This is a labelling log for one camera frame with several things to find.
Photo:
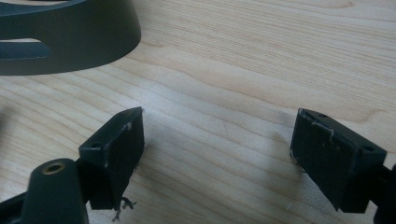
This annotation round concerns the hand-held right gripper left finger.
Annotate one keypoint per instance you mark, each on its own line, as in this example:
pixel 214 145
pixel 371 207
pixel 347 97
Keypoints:
pixel 115 155

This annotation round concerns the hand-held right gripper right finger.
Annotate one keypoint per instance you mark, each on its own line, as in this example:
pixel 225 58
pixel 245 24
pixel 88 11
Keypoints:
pixel 330 161

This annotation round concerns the dark grey round slotted container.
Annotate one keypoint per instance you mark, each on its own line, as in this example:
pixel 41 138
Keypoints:
pixel 68 37

